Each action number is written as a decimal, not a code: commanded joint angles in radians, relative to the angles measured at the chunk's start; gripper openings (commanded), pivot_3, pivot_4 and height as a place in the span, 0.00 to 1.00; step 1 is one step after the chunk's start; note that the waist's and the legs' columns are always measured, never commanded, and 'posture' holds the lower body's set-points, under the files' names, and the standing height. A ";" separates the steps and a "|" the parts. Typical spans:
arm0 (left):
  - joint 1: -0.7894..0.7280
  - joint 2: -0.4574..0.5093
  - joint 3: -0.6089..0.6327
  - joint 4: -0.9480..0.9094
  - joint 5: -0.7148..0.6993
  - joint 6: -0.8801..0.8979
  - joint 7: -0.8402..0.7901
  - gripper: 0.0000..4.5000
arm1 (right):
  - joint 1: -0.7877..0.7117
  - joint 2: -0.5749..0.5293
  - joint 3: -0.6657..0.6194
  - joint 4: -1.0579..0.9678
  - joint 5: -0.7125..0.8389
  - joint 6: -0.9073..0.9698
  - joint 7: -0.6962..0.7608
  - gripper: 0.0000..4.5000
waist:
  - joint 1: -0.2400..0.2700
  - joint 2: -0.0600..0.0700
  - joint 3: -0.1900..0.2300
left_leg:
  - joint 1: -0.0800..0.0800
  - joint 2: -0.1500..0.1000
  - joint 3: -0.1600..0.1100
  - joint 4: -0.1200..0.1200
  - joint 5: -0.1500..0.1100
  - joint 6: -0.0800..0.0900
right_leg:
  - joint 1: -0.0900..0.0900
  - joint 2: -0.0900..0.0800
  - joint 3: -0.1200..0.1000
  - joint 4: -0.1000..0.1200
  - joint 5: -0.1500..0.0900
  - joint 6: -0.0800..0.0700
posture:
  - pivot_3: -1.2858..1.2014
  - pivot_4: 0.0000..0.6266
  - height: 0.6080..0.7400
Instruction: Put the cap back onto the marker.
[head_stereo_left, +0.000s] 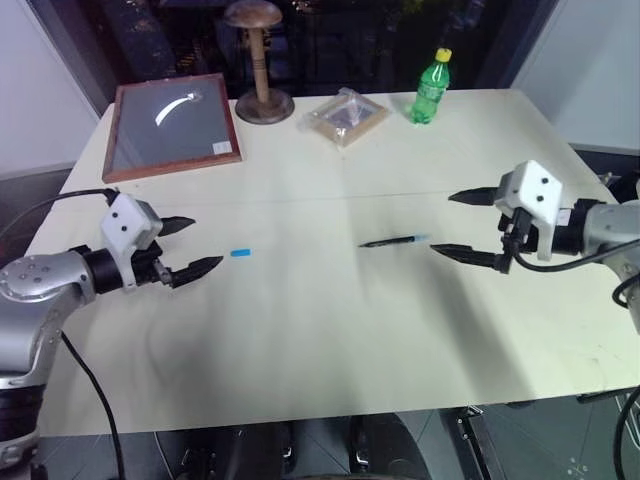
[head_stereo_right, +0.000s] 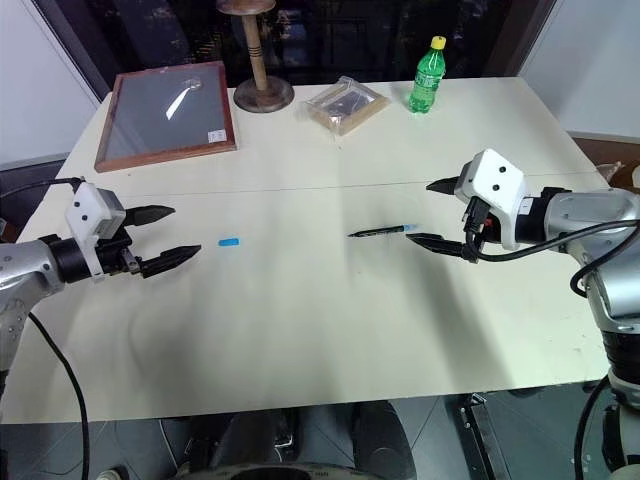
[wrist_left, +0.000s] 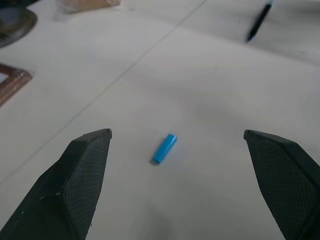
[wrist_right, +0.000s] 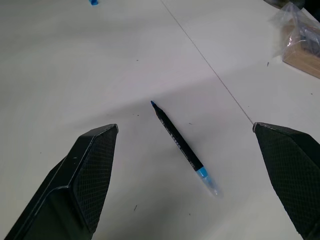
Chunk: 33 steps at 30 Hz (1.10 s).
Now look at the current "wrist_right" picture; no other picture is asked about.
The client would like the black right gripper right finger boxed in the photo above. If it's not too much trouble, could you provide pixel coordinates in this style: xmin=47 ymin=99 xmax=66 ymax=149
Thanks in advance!
xmin=252 ymin=121 xmax=320 ymax=240

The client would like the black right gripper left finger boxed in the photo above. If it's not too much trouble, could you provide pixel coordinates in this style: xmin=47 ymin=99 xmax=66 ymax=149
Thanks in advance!
xmin=3 ymin=123 xmax=119 ymax=240

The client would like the black and blue marker pen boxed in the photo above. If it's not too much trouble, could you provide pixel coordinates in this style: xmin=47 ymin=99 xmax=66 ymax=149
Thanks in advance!
xmin=150 ymin=100 xmax=223 ymax=199

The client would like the light wooden block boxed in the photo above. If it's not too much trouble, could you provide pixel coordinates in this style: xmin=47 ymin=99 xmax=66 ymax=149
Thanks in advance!
xmin=282 ymin=21 xmax=320 ymax=80

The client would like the clear plastic bag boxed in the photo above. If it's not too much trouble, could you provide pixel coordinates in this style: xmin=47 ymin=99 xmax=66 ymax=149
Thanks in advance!
xmin=268 ymin=2 xmax=320 ymax=60

